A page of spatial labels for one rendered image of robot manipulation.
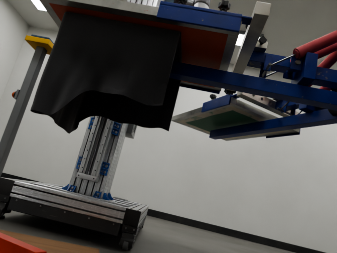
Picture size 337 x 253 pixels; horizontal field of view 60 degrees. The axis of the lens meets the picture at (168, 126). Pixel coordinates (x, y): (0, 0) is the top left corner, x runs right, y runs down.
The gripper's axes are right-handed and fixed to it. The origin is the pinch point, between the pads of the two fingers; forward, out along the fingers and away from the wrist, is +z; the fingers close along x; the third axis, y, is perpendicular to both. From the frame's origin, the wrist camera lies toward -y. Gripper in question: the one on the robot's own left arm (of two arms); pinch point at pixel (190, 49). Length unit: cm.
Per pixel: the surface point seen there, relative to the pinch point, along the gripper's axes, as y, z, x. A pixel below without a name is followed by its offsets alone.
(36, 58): 10, 15, 77
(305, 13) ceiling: 212, -199, -112
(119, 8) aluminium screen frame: -29.2, 5.4, 26.6
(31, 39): 6, 8, 80
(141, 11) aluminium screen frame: -29.2, 5.0, 18.0
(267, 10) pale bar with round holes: -34.2, -0.1, -25.5
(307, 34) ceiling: 256, -199, -132
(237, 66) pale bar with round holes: 4.2, 1.7, -22.8
